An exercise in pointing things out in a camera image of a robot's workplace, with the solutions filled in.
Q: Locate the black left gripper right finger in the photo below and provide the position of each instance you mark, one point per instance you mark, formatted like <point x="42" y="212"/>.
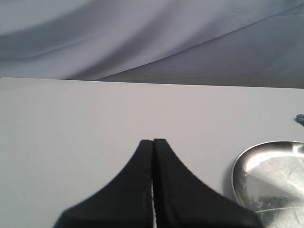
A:
<point x="181" y="200"/>

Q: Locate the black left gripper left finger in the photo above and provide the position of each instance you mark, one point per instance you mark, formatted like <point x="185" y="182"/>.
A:
<point x="125" y="202"/>

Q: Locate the grey-blue fleece towel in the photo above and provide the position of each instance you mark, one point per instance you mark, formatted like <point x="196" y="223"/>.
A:
<point x="300" y="119"/>

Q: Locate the round stainless steel plate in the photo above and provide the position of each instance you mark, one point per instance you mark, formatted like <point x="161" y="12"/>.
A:
<point x="270" y="176"/>

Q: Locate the white backdrop curtain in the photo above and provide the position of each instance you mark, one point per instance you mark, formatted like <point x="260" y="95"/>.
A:
<point x="195" y="42"/>

